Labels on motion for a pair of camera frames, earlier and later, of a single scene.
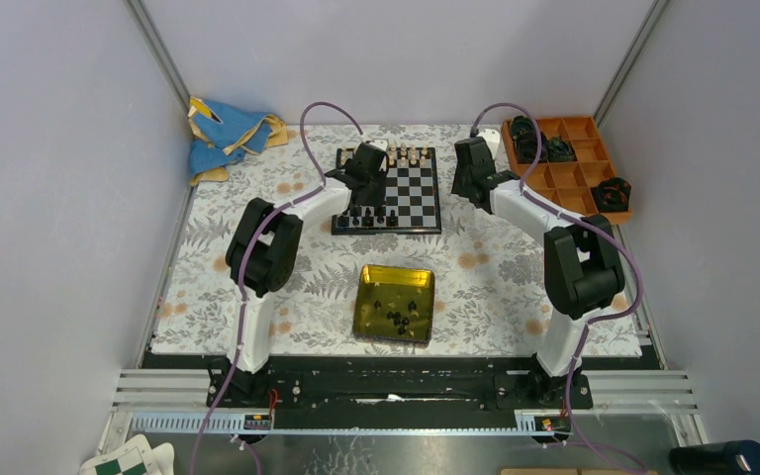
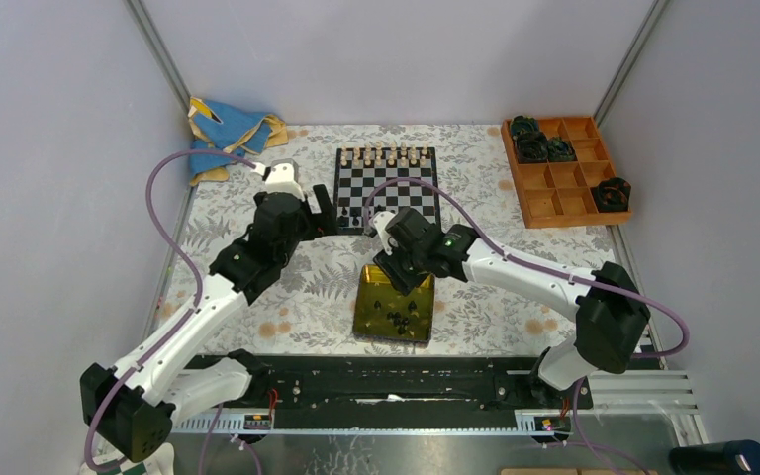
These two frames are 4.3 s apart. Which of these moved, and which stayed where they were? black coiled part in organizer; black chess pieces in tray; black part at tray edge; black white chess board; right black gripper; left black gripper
Moved: left black gripper; right black gripper
Stayed: black chess pieces in tray; black white chess board; black part at tray edge; black coiled part in organizer
